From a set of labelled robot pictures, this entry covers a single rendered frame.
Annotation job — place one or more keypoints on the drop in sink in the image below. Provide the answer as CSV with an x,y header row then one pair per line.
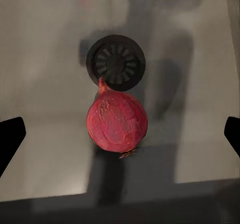
x,y
187,78

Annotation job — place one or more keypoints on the vidalia onion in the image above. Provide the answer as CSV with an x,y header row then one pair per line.
x,y
116,121

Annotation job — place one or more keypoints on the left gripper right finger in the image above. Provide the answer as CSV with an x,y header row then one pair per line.
x,y
232,133

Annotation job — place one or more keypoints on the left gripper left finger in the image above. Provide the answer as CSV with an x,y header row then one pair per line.
x,y
12,133

